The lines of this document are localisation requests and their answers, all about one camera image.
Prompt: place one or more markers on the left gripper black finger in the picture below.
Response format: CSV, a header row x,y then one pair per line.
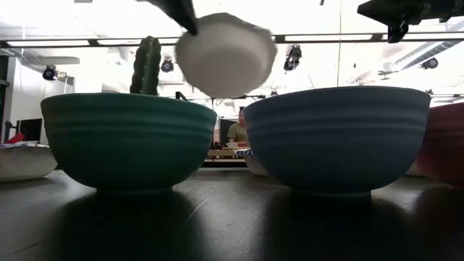
x,y
181,12

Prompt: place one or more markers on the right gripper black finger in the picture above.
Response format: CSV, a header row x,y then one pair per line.
x,y
380,11

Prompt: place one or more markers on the blue patterned paper bowl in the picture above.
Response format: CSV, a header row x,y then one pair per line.
x,y
254,166
228,61
25,163

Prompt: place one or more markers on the red bowl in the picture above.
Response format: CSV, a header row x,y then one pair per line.
x,y
447,145

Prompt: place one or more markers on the blue ribbed bowl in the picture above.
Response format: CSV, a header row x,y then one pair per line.
x,y
337,145

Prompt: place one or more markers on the green ribbed bowl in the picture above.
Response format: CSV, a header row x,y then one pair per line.
x,y
127,145

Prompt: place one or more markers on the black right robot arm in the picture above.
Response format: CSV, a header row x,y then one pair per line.
x,y
459,6

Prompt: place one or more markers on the wooden shelf board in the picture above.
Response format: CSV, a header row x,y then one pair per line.
x,y
221,154

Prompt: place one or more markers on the black ceiling spotlight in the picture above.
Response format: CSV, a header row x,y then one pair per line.
x,y
430,63
293,58
167,66
49,73

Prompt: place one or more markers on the overhead light bar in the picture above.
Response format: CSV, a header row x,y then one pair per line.
x,y
326,37

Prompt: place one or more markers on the green cactus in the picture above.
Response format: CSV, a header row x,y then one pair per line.
x,y
146,65

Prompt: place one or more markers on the person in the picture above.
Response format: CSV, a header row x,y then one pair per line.
x,y
237,132

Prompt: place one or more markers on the black background monitor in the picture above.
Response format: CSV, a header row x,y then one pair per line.
x,y
30,129

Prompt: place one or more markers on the red background object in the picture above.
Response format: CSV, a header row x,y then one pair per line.
x,y
15,138

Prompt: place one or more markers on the black table mat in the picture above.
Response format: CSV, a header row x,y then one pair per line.
x,y
232,232

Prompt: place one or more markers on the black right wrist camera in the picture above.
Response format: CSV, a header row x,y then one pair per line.
x,y
397,32

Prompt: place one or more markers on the grey ceiling duct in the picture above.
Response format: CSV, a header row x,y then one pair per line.
x,y
442,46

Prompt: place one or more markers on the black metal shelf frame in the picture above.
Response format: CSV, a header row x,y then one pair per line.
x,y
178,95

